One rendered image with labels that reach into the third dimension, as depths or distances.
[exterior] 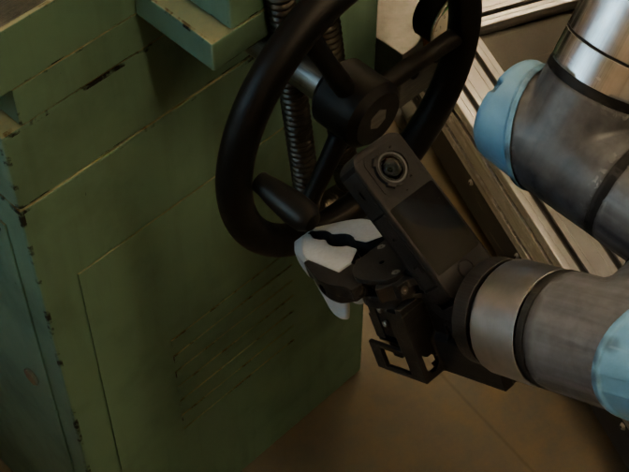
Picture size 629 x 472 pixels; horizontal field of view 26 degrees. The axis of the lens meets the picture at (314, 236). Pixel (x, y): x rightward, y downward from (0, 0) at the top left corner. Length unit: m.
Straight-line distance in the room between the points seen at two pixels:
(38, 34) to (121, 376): 0.48
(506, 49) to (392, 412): 0.56
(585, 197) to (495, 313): 0.10
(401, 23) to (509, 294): 0.65
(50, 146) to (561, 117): 0.46
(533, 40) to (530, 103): 1.16
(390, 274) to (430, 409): 0.97
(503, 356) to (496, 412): 1.04
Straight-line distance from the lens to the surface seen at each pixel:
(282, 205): 1.00
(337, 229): 1.00
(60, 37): 1.08
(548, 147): 0.88
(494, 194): 1.88
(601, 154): 0.87
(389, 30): 1.43
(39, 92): 1.10
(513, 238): 1.86
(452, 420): 1.86
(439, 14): 1.36
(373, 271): 0.92
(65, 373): 1.36
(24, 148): 1.12
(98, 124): 1.17
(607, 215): 0.86
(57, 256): 1.24
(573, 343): 0.79
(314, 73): 1.09
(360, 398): 1.87
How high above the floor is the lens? 1.59
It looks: 51 degrees down
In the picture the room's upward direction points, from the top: straight up
